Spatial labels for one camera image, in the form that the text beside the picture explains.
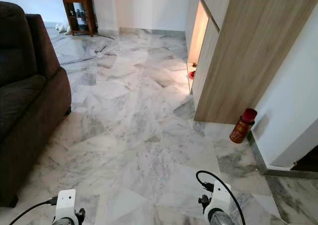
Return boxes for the red cylindrical canister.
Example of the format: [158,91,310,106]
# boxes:
[230,108,258,144]

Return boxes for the dark brown fabric sofa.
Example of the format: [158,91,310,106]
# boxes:
[0,1,73,208]

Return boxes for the light wood tall cabinet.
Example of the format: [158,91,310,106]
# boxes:
[185,0,318,125]

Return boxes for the white slippers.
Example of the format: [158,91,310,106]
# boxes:
[55,22,73,34]

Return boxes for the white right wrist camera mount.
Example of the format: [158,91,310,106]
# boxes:
[204,183,232,221]

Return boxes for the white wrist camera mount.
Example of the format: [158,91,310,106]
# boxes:
[56,189,79,225]
[204,183,232,221]

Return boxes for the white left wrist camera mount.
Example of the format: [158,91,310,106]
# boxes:
[56,189,79,225]

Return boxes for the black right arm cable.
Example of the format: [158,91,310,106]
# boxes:
[195,170,246,225]

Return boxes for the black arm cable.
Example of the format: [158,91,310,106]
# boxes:
[195,170,246,225]
[8,198,59,225]

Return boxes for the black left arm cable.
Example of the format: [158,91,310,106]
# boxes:
[8,198,59,225]

